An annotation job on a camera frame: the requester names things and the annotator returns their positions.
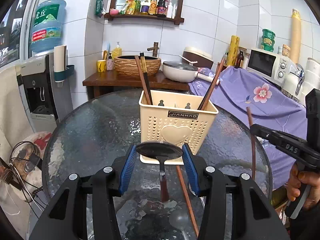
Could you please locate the purple floral cloth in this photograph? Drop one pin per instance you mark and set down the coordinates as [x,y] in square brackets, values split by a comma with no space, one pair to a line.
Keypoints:
[250,102]

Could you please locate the blue water bottle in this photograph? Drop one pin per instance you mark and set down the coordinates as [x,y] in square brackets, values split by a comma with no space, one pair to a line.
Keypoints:
[47,25]

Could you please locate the metal spoon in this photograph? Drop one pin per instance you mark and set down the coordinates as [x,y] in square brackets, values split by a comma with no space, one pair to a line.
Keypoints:
[178,221]

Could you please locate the grey water dispenser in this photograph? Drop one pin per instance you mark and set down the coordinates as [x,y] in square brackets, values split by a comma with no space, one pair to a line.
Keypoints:
[37,67]

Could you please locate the brown chopsticks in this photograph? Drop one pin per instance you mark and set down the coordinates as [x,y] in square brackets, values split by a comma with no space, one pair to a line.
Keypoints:
[140,70]

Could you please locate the sliding window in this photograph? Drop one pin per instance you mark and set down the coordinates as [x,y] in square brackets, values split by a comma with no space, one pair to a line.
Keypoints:
[25,30]

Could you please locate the brown glass bottle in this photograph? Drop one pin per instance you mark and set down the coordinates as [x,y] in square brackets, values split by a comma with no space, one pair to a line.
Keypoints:
[239,60]

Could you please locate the person's right hand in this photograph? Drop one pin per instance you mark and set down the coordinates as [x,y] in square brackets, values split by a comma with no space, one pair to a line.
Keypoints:
[295,182]

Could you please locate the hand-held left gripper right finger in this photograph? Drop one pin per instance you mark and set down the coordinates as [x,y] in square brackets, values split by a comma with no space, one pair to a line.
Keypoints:
[190,170]

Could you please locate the small tan jar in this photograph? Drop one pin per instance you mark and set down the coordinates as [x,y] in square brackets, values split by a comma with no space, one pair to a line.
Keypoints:
[286,51]

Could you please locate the pink floral bottle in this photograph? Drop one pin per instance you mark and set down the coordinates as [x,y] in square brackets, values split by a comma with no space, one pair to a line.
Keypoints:
[110,64]

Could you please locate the stool cushion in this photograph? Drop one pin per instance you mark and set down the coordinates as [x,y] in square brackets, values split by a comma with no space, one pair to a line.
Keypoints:
[41,140]

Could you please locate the wooden cabinet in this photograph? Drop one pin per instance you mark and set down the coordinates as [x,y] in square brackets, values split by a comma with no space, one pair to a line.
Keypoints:
[112,81]

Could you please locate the cream plastic utensil holder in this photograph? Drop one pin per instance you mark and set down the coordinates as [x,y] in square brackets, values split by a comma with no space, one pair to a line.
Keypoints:
[155,130]

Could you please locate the yellow label sauce bottle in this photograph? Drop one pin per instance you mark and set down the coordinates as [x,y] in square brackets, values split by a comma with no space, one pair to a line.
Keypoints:
[153,6]

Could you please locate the white plastic bottle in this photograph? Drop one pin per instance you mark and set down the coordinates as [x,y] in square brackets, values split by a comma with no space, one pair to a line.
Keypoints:
[170,11]

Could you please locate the yellow roll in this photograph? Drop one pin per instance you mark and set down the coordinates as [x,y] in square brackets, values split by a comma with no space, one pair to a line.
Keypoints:
[233,51]

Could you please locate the white kettle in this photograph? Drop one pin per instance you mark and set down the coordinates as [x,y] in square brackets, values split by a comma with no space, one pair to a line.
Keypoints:
[291,82]

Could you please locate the yellow snack packet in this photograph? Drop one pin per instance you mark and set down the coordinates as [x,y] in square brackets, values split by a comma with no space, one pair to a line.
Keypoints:
[130,7]

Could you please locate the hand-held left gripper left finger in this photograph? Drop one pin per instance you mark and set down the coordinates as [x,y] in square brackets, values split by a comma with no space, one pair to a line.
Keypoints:
[128,170]

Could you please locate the green hanging packet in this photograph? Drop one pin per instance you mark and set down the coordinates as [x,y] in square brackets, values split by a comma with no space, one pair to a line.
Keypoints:
[99,5]

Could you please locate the dark wooden wall shelf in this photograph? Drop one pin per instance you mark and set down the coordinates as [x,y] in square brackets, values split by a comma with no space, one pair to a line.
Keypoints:
[140,17]

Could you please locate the woven pattern basin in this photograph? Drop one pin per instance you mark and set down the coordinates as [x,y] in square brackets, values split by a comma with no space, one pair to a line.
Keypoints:
[127,67]

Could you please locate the blue utensil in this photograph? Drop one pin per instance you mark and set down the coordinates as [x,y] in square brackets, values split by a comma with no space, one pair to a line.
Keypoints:
[108,48]

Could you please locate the white microwave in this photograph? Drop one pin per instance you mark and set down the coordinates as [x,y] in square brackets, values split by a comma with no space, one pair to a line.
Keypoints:
[260,61]

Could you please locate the brown wooden chopstick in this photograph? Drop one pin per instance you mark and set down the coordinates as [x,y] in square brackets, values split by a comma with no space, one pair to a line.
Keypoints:
[212,85]
[209,85]
[254,155]
[187,200]

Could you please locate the stack of white cups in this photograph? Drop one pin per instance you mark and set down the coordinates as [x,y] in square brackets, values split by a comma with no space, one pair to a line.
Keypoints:
[313,70]

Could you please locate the yellow mug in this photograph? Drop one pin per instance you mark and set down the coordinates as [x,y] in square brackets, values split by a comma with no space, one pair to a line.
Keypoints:
[101,66]

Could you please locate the bronze faucet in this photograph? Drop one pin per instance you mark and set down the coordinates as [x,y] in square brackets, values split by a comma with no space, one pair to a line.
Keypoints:
[155,50]

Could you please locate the brown and white rice cooker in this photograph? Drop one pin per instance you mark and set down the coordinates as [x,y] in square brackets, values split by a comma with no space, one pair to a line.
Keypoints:
[197,57]

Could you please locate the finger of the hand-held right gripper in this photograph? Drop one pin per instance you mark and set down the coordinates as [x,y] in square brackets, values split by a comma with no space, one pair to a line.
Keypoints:
[280,140]

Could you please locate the beige cloth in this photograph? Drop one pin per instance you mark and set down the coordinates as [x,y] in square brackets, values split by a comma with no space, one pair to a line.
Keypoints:
[10,110]

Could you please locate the blue label sauce bottle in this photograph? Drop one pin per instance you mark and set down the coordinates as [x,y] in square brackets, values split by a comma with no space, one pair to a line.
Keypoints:
[144,6]

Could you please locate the yellow soap bottle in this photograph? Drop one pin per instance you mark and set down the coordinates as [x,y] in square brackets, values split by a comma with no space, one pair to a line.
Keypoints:
[116,52]

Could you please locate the tall stack of paper cups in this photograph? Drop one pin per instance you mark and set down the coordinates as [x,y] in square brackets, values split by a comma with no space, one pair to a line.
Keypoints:
[295,37]

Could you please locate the dark soy sauce bottle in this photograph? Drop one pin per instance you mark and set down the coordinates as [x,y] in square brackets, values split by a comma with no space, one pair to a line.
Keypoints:
[162,7]

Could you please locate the green oil bottle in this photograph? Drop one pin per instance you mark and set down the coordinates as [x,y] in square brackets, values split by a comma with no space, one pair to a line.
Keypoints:
[138,6]

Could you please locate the white pan with glass lid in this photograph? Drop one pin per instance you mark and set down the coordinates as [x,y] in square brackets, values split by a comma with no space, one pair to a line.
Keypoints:
[175,73]

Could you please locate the pink bowl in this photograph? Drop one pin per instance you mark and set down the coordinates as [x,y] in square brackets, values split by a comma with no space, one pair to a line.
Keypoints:
[114,11]

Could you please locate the white cup dispenser tube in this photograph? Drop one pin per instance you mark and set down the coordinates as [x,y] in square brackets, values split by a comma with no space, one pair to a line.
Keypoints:
[60,62]

